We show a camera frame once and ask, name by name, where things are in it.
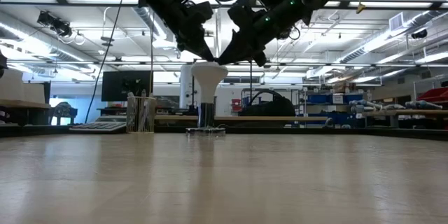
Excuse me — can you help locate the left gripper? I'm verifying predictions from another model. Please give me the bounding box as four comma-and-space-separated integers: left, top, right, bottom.
150, 0, 215, 61

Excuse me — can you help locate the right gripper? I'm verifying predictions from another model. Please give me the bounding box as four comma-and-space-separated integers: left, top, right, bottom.
217, 5, 298, 67

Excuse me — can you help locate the white reflector lightbulb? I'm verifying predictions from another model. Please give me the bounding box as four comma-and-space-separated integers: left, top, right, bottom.
190, 62, 229, 105

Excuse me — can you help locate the chrome lamp socket base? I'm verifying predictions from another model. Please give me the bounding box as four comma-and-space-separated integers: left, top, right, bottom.
185, 101, 227, 137

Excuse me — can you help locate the white cylindrical column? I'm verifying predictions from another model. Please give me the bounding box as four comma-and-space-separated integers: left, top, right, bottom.
179, 64, 203, 109

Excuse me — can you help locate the black duffel bag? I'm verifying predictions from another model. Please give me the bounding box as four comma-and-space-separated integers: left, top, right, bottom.
239, 90, 297, 117

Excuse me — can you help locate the grey marker pen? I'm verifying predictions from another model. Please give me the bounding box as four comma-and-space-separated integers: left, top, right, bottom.
127, 92, 137, 132
139, 89, 148, 132

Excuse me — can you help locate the black computer monitor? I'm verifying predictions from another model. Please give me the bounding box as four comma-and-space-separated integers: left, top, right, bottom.
101, 70, 154, 102

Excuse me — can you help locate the clear container of sticks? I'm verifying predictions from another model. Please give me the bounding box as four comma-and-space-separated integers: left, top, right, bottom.
125, 96, 158, 134

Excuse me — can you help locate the blue storage bin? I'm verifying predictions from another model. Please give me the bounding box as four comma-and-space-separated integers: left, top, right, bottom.
344, 93, 365, 104
307, 93, 333, 104

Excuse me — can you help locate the grey keyboard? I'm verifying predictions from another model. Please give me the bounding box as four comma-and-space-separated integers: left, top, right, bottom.
69, 121, 127, 134

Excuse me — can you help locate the black overhead beam with lights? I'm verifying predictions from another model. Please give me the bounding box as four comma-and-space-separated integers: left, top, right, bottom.
0, 0, 448, 11

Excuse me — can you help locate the dark office chair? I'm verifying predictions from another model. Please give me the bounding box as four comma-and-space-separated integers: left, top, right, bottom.
48, 101, 78, 126

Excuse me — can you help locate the white ceiling air vent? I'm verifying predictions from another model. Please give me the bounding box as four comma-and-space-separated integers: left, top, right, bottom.
388, 12, 405, 32

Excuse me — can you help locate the white cardboard box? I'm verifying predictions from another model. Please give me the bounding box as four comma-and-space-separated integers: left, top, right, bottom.
22, 83, 46, 104
0, 69, 24, 102

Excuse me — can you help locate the long wooden workbench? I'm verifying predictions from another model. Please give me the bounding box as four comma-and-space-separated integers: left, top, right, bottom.
363, 109, 448, 129

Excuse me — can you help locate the wooden side table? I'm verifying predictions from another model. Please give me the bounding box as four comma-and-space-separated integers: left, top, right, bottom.
0, 99, 53, 127

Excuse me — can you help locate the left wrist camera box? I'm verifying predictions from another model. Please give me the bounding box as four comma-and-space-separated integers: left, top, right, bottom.
190, 2, 214, 26

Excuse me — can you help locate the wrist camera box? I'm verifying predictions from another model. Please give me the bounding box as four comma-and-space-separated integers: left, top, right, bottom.
227, 0, 258, 24
190, 2, 214, 26

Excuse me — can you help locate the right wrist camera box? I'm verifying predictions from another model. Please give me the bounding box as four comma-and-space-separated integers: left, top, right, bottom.
227, 0, 258, 24

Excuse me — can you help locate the thin hanging cable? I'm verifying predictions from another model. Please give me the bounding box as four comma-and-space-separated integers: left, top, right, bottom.
149, 10, 155, 95

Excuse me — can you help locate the black overhead camera with cables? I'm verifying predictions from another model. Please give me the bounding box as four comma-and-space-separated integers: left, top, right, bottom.
278, 27, 301, 41

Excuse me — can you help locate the thick black hanging cable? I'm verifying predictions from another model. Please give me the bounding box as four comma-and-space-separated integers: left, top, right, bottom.
85, 0, 127, 124

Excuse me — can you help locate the black ceiling-mounted camera cluster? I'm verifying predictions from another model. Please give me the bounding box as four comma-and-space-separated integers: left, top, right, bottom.
36, 9, 74, 39

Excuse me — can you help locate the silver ventilation duct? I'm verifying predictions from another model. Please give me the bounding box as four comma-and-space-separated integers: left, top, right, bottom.
337, 8, 448, 64

